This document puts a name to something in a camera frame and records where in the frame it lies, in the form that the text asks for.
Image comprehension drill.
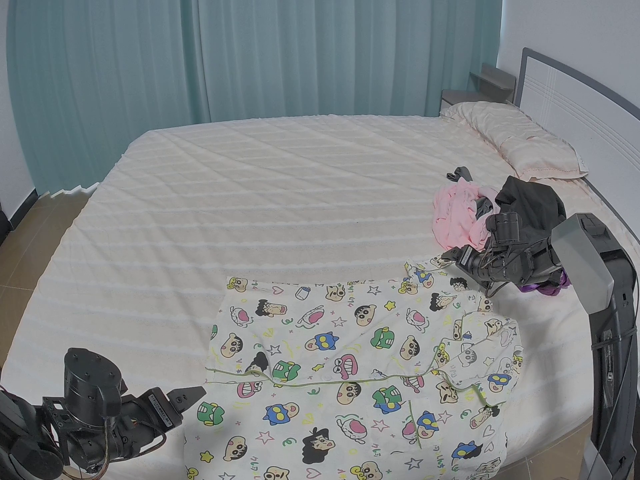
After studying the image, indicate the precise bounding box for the blue-green curtain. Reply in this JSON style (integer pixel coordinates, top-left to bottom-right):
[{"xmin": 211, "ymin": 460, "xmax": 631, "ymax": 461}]
[{"xmin": 6, "ymin": 0, "xmax": 503, "ymax": 191}]

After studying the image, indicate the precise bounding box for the white printed pyjama top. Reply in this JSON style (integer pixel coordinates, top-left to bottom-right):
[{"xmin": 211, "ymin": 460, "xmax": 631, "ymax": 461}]
[{"xmin": 182, "ymin": 260, "xmax": 525, "ymax": 480}]

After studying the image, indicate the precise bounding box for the bed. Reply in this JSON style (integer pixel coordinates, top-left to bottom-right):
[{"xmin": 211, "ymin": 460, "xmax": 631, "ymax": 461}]
[{"xmin": 0, "ymin": 47, "xmax": 640, "ymax": 480}]

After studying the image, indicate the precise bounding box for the grey bedside table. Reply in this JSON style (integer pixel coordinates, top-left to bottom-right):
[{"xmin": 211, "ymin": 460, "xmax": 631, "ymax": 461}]
[{"xmin": 440, "ymin": 63, "xmax": 516, "ymax": 114}]

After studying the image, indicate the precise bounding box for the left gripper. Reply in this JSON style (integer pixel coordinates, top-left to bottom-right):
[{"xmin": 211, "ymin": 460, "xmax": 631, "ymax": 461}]
[{"xmin": 141, "ymin": 385, "xmax": 207, "ymax": 432}]

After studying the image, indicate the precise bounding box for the pink garment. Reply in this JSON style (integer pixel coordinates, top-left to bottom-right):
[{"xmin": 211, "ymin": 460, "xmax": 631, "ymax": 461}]
[{"xmin": 432, "ymin": 183, "xmax": 488, "ymax": 250}]

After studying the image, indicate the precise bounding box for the black garment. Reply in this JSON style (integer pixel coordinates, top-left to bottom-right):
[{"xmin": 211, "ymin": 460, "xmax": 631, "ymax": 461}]
[{"xmin": 492, "ymin": 175, "xmax": 567, "ymax": 249}]

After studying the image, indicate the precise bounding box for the cream pillow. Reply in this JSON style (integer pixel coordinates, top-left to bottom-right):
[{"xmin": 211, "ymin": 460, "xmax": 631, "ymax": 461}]
[{"xmin": 439, "ymin": 100, "xmax": 591, "ymax": 181}]

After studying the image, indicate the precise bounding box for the purple garment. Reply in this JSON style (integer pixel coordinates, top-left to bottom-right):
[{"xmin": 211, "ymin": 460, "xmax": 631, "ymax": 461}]
[{"xmin": 520, "ymin": 269, "xmax": 572, "ymax": 297}]

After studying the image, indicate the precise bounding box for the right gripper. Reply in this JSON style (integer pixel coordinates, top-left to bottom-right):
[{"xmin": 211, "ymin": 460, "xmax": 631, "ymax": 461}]
[{"xmin": 455, "ymin": 244, "xmax": 494, "ymax": 282}]

